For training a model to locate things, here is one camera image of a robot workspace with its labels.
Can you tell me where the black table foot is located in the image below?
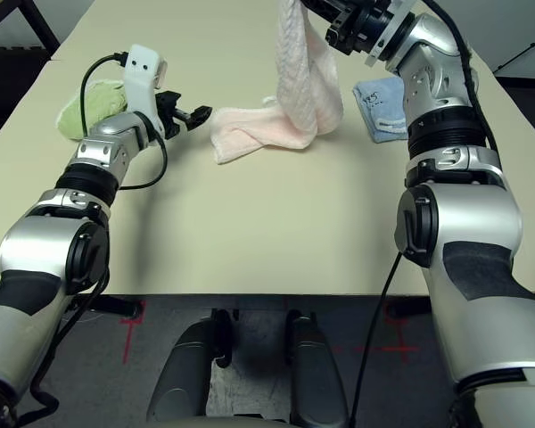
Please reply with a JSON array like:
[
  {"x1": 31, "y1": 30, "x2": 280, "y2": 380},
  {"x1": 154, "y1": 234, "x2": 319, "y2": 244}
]
[
  {"x1": 385, "y1": 297, "x2": 432, "y2": 320},
  {"x1": 86, "y1": 294, "x2": 143, "y2": 321}
]

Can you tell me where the crumpled green towel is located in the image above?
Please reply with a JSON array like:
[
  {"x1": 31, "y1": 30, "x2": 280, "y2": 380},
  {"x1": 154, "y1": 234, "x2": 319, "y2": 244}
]
[{"x1": 55, "y1": 78, "x2": 128, "y2": 142}]

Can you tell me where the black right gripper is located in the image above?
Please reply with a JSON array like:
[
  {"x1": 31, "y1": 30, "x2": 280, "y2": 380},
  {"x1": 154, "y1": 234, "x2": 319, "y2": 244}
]
[{"x1": 300, "y1": 0, "x2": 396, "y2": 57}]

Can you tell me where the red floor tape cross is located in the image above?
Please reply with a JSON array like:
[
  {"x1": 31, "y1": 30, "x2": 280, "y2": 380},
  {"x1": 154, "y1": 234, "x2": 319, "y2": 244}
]
[{"x1": 119, "y1": 300, "x2": 144, "y2": 363}]

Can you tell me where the black right elbow cable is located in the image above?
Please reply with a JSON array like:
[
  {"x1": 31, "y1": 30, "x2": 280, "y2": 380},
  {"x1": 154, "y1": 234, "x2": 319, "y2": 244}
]
[{"x1": 347, "y1": 251, "x2": 405, "y2": 428}]

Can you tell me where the grey left robot leg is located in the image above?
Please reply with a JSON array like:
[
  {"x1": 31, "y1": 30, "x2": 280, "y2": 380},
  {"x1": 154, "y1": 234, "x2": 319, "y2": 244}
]
[{"x1": 145, "y1": 309, "x2": 234, "y2": 424}]

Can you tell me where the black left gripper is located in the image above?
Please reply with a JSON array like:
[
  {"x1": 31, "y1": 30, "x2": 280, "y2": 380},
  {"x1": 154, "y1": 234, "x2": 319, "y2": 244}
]
[{"x1": 153, "y1": 91, "x2": 213, "y2": 140}]

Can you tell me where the black left elbow cable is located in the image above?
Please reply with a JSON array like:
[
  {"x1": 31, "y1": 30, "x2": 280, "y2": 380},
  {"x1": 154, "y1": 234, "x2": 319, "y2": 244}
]
[{"x1": 17, "y1": 267, "x2": 111, "y2": 428}]

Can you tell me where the light grey robot waist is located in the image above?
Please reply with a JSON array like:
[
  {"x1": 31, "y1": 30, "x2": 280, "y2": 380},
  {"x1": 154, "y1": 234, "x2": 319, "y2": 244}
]
[{"x1": 173, "y1": 414, "x2": 295, "y2": 428}]

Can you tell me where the black elbow cable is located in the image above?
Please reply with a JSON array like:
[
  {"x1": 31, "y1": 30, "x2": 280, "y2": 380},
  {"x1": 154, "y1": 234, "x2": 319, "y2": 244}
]
[
  {"x1": 347, "y1": 251, "x2": 405, "y2": 428},
  {"x1": 17, "y1": 267, "x2": 111, "y2": 428}
]

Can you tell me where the black metal frame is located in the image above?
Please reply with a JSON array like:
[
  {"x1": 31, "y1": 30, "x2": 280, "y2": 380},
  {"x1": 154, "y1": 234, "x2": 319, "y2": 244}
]
[
  {"x1": 0, "y1": 0, "x2": 62, "y2": 51},
  {"x1": 494, "y1": 33, "x2": 535, "y2": 86}
]

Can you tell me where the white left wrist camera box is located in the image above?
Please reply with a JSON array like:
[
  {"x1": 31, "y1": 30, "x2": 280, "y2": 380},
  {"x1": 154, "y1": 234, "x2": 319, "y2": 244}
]
[{"x1": 123, "y1": 43, "x2": 169, "y2": 133}]

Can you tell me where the folded blue towel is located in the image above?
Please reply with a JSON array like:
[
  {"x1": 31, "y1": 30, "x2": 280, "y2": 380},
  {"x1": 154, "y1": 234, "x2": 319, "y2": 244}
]
[{"x1": 352, "y1": 76, "x2": 410, "y2": 144}]

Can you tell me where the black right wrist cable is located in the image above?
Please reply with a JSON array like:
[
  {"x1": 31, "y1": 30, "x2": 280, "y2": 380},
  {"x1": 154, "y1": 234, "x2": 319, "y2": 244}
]
[{"x1": 423, "y1": 0, "x2": 504, "y2": 170}]

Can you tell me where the pink towel with white trim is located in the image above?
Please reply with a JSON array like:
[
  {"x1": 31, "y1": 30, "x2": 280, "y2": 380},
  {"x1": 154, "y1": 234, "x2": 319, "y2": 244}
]
[{"x1": 209, "y1": 0, "x2": 344, "y2": 165}]

